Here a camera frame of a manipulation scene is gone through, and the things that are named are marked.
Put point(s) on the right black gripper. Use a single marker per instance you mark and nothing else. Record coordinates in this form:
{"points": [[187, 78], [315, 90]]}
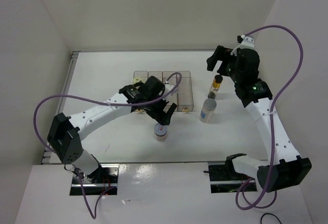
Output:
{"points": [[224, 54]]}

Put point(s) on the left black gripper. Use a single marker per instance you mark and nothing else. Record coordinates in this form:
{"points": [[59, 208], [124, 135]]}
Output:
{"points": [[160, 116]]}

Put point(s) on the yellow cap spice bottle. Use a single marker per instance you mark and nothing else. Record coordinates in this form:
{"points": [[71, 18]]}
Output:
{"points": [[137, 80]]}

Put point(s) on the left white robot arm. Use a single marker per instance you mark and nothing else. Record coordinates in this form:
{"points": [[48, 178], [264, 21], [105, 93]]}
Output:
{"points": [[67, 132]]}

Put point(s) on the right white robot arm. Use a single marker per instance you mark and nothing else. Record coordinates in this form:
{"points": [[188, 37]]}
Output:
{"points": [[284, 166]]}

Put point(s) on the gold black cap bottle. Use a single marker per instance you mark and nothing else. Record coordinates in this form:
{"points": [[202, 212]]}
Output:
{"points": [[215, 86]]}

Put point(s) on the red label spice jar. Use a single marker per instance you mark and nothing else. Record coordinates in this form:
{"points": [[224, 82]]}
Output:
{"points": [[160, 132]]}

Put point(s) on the clear organizer bin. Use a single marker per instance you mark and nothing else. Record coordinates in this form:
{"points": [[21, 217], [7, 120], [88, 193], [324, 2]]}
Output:
{"points": [[172, 98], [142, 74], [157, 74], [185, 93]]}

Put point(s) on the silver lid blue label jar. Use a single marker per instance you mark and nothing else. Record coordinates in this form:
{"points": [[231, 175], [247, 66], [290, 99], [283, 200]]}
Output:
{"points": [[208, 109]]}

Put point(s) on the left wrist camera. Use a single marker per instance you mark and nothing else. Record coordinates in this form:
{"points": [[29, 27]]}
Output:
{"points": [[170, 90]]}

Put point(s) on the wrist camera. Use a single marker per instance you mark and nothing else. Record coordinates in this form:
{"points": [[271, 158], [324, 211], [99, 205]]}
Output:
{"points": [[170, 90], [244, 42]]}

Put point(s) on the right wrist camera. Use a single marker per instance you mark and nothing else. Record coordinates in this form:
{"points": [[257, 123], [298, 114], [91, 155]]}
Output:
{"points": [[244, 42]]}

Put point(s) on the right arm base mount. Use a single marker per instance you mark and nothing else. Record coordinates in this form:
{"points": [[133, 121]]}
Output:
{"points": [[221, 181]]}

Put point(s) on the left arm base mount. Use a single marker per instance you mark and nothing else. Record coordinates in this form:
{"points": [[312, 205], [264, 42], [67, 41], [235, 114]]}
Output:
{"points": [[106, 184]]}

